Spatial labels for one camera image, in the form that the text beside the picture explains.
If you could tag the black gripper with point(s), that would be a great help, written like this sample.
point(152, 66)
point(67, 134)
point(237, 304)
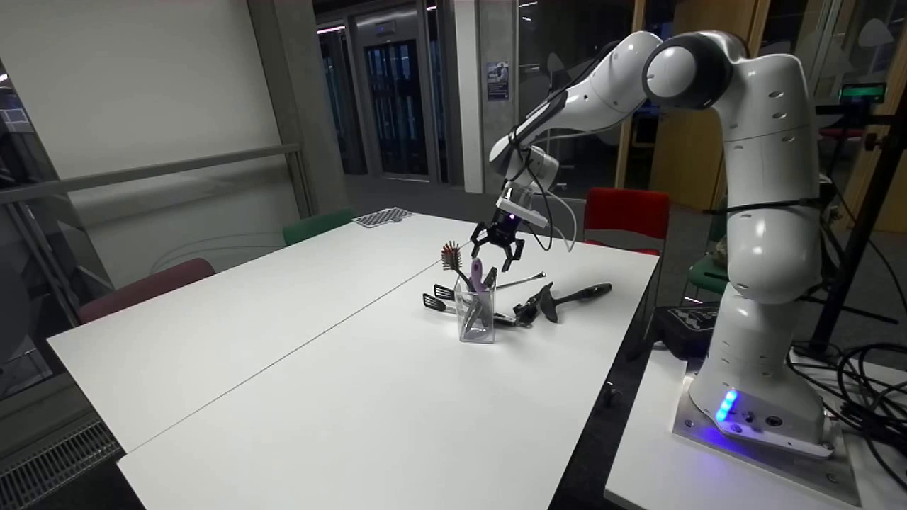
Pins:
point(504, 226)

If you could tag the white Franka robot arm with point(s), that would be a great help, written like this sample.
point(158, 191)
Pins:
point(767, 256)

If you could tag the long steel tongs black tips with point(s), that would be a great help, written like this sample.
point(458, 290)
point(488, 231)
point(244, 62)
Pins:
point(435, 301)

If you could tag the round-headed brush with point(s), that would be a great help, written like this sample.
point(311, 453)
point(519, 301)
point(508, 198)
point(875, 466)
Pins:
point(452, 253)

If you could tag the black can opener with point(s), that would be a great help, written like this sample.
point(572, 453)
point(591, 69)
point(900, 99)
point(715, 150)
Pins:
point(542, 301)

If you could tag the clear plastic cup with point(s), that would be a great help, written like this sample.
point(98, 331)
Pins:
point(478, 317)

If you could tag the black plastic ladle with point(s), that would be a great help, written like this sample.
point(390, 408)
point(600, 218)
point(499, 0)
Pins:
point(584, 291)

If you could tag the red chair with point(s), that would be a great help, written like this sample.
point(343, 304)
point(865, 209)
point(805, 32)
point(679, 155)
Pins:
point(628, 212)

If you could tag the green chair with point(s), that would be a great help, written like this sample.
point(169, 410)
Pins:
point(316, 226)
point(703, 273)

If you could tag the glass double door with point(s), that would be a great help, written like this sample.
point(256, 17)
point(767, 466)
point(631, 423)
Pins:
point(393, 95)

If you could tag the black device box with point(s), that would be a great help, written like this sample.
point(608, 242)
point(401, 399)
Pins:
point(685, 325)

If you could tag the wooden door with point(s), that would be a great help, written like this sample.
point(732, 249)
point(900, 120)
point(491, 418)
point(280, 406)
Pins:
point(691, 143)

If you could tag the maroon chair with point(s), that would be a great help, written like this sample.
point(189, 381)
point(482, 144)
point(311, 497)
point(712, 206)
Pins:
point(146, 287)

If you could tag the black equipment stand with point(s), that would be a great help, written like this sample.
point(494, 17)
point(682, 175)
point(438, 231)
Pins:
point(855, 236)

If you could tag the floor vent grille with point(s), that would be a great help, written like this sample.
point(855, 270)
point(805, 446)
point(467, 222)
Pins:
point(46, 463)

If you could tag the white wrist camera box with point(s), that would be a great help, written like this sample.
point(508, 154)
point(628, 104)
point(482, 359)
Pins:
point(526, 209)

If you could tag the small wall poster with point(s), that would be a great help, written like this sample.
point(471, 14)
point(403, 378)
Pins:
point(496, 80)

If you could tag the grey wall handrail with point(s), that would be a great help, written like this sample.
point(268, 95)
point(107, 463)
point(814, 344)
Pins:
point(142, 171)

